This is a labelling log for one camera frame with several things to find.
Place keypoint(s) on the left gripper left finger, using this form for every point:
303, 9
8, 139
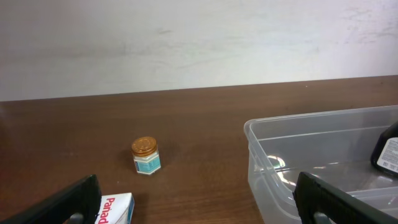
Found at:
78, 203

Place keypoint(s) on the clear plastic container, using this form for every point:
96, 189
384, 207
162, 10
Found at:
335, 146

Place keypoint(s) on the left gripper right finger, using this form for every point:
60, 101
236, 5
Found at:
319, 202

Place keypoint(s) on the small jar gold lid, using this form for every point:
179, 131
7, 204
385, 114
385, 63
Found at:
146, 155

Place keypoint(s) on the dark syrup bottle white cap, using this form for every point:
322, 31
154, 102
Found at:
384, 156

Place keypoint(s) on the white Panadol box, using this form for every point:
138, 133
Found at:
116, 209

